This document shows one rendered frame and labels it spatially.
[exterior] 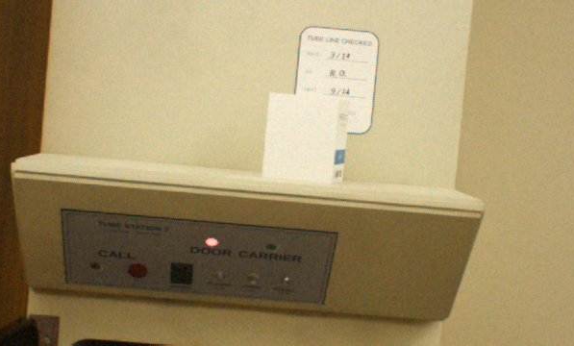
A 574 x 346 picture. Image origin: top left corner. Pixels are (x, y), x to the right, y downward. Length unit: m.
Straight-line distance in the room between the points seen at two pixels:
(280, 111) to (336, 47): 0.10
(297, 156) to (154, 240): 0.12
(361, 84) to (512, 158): 0.49
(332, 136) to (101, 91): 0.19
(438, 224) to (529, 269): 0.58
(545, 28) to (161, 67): 0.60
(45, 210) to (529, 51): 0.71
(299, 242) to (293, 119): 0.09
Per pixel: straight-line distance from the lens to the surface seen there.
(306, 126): 0.82
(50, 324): 0.92
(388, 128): 0.91
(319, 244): 0.82
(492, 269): 1.38
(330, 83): 0.90
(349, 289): 0.87
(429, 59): 0.91
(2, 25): 0.99
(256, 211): 0.80
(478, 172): 1.36
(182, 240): 0.83
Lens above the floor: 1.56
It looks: 3 degrees down
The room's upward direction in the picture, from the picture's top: 5 degrees clockwise
